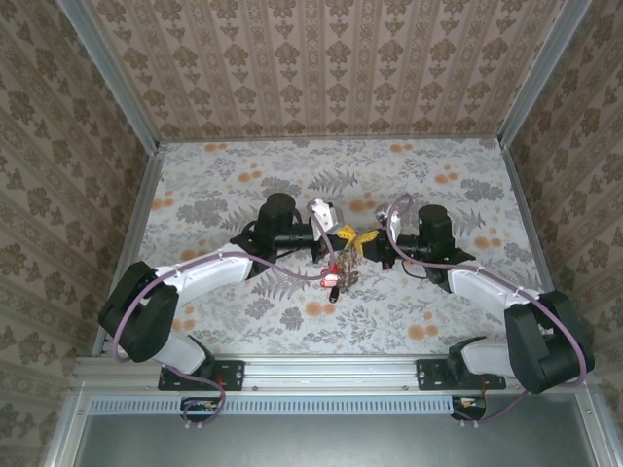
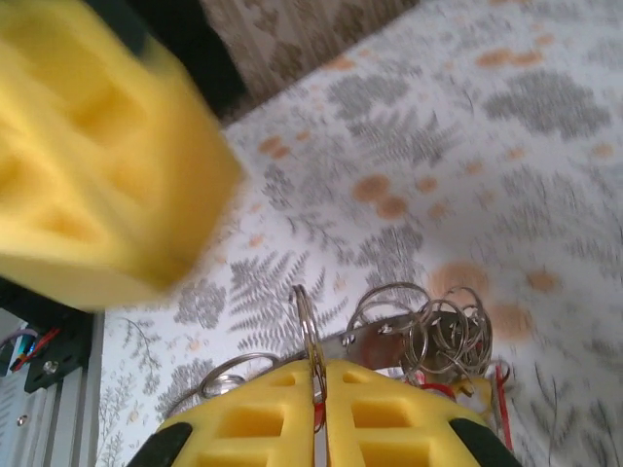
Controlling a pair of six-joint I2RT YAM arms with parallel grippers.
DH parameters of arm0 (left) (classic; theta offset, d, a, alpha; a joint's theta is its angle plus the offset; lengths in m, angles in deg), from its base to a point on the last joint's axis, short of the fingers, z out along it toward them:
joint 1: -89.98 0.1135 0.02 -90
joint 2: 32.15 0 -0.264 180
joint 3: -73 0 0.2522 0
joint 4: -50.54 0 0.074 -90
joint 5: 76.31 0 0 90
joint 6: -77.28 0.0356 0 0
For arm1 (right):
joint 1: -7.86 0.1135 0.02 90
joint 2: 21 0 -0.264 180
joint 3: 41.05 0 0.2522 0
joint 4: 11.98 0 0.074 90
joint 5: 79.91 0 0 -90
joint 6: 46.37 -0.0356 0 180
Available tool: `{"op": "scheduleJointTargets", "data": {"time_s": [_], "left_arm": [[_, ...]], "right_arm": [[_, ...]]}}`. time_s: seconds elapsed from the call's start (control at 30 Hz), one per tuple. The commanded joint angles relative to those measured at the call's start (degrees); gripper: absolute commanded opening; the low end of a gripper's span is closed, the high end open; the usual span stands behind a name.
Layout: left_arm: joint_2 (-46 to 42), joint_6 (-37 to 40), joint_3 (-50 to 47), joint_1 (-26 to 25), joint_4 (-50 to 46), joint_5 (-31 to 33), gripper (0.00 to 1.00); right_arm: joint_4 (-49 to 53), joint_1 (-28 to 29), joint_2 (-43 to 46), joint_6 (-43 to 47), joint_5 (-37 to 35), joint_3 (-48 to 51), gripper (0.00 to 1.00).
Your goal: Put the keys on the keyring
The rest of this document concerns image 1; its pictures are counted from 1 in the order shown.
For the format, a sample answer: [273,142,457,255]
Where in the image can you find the large metal keyring with rings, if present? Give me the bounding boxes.
[332,241,365,294]

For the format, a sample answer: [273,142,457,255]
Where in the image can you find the grey metal front panel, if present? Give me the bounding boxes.
[72,413,603,467]

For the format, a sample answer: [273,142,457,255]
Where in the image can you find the aluminium right side rail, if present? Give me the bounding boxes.
[500,143,561,303]

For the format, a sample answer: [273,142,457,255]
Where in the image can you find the aluminium back edge rail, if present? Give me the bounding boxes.
[158,134,502,145]

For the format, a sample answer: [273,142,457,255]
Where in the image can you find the aluminium front mounting rail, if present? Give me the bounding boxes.
[72,354,517,395]

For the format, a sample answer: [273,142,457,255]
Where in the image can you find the aluminium left side rail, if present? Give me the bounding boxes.
[92,143,167,361]

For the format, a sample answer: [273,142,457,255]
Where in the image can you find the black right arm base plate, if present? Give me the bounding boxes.
[416,358,507,393]

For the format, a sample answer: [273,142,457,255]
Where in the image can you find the grey slotted cable duct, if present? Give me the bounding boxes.
[87,394,488,416]

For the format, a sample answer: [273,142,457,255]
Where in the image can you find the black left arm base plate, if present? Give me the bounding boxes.
[158,358,245,393]

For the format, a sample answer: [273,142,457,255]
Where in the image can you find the aluminium right corner post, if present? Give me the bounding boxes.
[496,0,593,147]

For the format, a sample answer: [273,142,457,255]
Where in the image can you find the aluminium corner post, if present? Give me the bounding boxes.
[496,0,593,147]
[56,0,162,153]

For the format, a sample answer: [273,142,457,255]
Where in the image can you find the aluminium left corner post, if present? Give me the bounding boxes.
[56,0,162,153]

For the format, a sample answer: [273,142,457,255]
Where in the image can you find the aluminium front frame bar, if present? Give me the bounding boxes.
[573,383,623,467]
[42,383,92,467]

